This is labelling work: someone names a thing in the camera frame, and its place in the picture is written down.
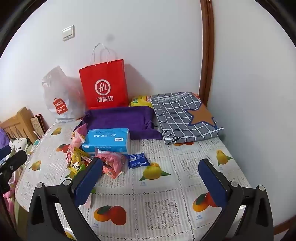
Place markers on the small pink candy packet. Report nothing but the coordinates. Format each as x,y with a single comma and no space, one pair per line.
77,137

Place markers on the white plastic shopping bag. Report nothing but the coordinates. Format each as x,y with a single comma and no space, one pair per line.
62,92

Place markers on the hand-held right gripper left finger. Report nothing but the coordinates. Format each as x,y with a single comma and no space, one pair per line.
86,183

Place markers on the blue tissue pack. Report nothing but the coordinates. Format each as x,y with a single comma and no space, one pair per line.
106,139

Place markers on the patterned brown box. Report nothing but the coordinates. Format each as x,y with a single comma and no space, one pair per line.
38,126

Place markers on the yellow and black snack packet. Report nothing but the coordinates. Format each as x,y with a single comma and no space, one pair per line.
76,168

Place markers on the white light switch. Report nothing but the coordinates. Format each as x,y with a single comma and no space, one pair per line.
68,33

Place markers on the red paper shopping bag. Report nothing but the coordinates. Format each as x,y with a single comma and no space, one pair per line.
104,81

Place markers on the light wooden chair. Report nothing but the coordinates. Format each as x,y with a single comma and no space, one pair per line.
19,124

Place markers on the dark blue snack packet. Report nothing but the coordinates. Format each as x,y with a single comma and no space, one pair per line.
138,160

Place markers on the purple cloth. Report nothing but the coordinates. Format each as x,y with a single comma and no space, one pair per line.
3,139

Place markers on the purple towel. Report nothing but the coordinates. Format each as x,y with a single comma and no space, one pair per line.
120,118

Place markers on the large pink snack packet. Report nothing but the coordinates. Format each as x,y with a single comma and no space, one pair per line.
112,163

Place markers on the brown wooden door frame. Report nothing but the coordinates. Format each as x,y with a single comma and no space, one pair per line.
207,46

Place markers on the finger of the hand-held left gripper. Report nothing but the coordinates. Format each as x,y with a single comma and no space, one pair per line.
4,152
15,160

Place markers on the white spotted cloth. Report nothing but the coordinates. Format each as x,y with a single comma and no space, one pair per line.
18,144

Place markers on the grey checked folded cloth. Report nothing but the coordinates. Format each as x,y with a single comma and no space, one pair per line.
178,115

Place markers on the yellow chip bag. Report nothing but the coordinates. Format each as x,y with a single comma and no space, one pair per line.
140,102

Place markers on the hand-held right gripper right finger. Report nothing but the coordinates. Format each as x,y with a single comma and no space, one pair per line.
212,183

